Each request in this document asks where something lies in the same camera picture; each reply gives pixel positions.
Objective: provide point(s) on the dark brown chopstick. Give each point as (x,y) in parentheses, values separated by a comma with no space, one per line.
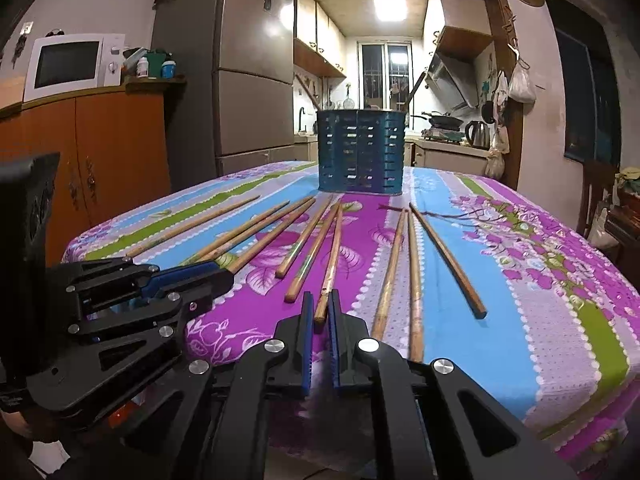
(447,260)

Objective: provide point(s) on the beige hanging bag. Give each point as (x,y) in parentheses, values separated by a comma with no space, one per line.
(497,155)

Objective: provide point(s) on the kitchen window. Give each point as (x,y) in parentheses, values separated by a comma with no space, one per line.
(385,75)

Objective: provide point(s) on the blue lidded jar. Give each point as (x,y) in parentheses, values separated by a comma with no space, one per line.
(168,69)

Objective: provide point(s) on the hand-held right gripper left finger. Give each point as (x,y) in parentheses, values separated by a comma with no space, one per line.
(306,345)

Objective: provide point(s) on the cabinet above range hood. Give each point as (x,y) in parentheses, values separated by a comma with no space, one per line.
(465,25)

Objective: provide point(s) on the steel range hood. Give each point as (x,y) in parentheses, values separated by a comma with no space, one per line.
(452,82)

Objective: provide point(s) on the dark wooden side table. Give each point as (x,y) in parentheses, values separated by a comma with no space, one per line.
(625,240)

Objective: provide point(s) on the kitchen counter cabinets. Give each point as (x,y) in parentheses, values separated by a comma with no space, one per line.
(450,157)

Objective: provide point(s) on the grey refrigerator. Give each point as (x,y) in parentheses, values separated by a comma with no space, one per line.
(240,85)

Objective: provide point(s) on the steel electric kettle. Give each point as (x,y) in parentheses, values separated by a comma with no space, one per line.
(478,135)

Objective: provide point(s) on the blue perforated utensil holder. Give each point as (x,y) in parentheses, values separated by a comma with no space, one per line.
(360,152)

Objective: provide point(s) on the person's left hand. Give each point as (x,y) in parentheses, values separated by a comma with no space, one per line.
(12,425)

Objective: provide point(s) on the upper kitchen cabinets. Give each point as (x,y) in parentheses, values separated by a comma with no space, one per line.
(317,35)

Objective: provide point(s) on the white microwave oven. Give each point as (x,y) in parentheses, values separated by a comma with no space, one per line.
(70,65)

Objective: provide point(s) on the light bamboo chopstick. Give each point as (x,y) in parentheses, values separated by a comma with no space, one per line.
(275,233)
(330,260)
(200,223)

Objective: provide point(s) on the square ceiling light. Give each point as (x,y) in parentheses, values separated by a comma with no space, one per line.
(390,7)

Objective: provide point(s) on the white pill bottle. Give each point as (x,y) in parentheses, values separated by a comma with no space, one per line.
(142,66)

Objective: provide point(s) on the green plastic container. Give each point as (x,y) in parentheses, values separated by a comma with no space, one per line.
(157,62)

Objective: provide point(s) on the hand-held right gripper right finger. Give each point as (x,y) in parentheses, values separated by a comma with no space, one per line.
(334,345)

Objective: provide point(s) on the hanging strainers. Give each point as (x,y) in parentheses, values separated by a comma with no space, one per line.
(340,99)

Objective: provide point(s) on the gas stove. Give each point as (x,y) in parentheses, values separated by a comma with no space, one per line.
(445,135)

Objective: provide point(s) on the black wok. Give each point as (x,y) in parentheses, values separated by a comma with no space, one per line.
(442,120)

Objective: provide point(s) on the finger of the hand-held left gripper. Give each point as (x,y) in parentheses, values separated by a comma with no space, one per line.
(190,274)
(210,296)

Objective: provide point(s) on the orange wooden cabinet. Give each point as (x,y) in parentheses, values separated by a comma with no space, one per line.
(100,160)

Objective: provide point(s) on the dark curtained window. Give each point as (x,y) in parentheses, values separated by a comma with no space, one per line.
(585,90)

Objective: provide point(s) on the floral striped tablecloth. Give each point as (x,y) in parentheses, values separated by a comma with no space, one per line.
(500,310)

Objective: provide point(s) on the set of wooden chopsticks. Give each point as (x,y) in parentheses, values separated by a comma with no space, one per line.
(305,236)

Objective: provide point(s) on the white hanging plastic bag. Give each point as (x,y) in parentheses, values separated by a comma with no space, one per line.
(521,85)

